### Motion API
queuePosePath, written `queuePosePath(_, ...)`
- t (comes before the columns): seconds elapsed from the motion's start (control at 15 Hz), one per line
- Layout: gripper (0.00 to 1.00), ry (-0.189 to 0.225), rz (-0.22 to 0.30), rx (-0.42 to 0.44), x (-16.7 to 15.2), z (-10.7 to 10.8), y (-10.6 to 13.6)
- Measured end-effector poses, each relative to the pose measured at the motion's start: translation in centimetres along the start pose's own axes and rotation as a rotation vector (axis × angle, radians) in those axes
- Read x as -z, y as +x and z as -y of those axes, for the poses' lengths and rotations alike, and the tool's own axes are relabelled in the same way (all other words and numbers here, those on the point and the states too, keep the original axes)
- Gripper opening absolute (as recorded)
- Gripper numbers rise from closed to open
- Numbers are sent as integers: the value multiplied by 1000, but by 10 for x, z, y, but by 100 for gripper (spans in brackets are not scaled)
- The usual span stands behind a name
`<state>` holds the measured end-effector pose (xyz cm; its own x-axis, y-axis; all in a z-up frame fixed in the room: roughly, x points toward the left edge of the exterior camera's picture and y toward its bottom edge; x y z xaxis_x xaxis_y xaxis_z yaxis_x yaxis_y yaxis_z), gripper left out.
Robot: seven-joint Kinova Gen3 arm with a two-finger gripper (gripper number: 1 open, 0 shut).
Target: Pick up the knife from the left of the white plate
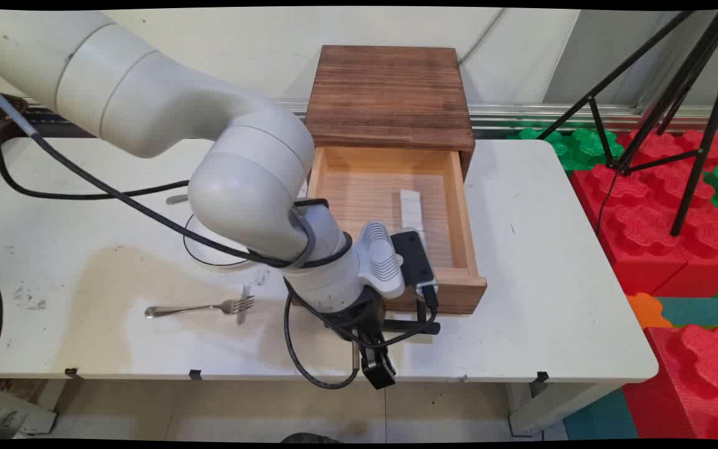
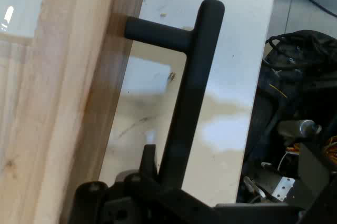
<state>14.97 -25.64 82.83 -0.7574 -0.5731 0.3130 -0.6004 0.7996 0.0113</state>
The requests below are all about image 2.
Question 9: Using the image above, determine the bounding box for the black bar drawer handle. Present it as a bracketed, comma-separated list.
[124, 0, 226, 191]

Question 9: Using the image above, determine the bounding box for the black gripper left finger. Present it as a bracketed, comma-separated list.
[68, 143, 220, 224]

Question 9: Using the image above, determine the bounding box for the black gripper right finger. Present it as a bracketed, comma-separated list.
[286, 142, 337, 224]

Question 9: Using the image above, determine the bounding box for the silver perforated bracket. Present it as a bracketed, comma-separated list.
[271, 176, 296, 201]

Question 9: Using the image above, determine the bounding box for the orange wire bundle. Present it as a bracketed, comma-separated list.
[323, 134, 337, 167]

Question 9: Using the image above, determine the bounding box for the light wooden drawer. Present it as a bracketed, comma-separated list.
[0, 0, 151, 224]

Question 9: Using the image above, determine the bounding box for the black bag with cables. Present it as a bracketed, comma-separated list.
[236, 30, 337, 209]

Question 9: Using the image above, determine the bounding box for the silver metal cylinder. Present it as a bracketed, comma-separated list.
[277, 119, 322, 138]

